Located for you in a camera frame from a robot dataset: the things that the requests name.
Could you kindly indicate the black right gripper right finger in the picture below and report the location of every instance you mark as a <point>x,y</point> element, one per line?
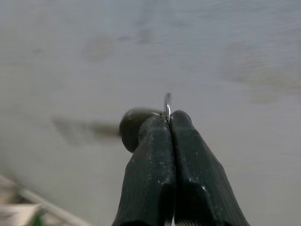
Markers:
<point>200,174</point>

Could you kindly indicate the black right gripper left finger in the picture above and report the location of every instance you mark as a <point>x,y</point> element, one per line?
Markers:
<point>150,174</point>

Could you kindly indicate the white baseboard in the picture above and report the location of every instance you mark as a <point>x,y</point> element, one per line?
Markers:
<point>47,204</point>

